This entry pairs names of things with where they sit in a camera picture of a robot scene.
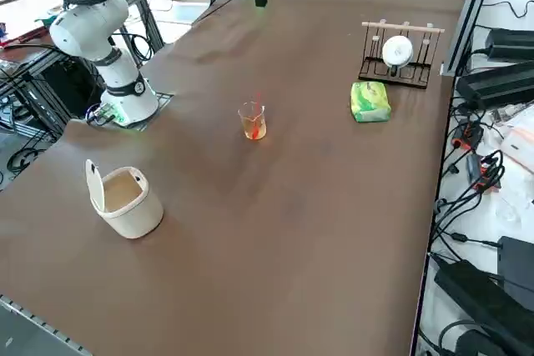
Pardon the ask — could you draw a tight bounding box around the clear glass measuring cup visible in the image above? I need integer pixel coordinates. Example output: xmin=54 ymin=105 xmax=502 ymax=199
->
xmin=237 ymin=101 xmax=269 ymax=142

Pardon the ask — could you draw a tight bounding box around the white cup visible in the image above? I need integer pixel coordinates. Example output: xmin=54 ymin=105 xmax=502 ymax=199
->
xmin=381 ymin=35 xmax=415 ymax=70

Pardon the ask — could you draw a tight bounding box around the wooden rod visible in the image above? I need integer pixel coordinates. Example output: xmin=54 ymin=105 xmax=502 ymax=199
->
xmin=360 ymin=20 xmax=446 ymax=35

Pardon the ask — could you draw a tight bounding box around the green tissue packet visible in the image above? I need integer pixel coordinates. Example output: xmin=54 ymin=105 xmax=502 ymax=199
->
xmin=349 ymin=81 xmax=393 ymax=125

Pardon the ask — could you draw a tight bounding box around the black wire cup rack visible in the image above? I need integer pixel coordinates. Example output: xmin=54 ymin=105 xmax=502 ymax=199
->
xmin=358 ymin=22 xmax=444 ymax=91

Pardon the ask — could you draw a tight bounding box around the aluminium profile post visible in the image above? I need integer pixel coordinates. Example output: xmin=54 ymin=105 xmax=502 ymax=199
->
xmin=441 ymin=0 xmax=502 ymax=78

